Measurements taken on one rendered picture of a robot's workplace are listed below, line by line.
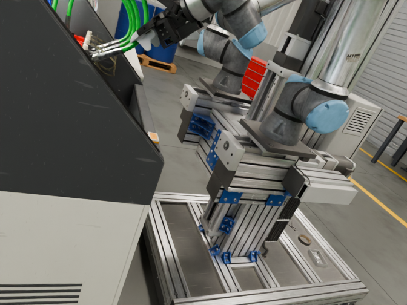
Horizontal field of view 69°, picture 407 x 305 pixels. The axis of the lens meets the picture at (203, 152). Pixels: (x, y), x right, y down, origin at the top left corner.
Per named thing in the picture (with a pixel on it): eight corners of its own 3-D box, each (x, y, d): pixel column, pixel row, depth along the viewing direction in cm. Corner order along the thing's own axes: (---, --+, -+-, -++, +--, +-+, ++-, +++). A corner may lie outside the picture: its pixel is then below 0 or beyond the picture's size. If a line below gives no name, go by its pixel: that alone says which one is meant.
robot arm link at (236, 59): (243, 75, 140) (254, 47, 135) (217, 65, 142) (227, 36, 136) (246, 72, 151) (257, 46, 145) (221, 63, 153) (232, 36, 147)
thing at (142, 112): (148, 197, 94) (163, 155, 87) (135, 196, 92) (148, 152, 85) (135, 116, 145) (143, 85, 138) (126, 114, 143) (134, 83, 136)
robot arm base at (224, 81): (232, 86, 160) (239, 68, 156) (244, 97, 148) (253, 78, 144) (208, 80, 153) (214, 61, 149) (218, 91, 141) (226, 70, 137)
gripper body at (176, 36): (161, 51, 80) (196, 29, 74) (144, 20, 78) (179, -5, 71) (174, 44, 86) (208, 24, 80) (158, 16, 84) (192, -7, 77)
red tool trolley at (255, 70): (223, 99, 542) (241, 53, 506) (237, 100, 576) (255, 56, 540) (252, 117, 506) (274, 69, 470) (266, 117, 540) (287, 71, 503)
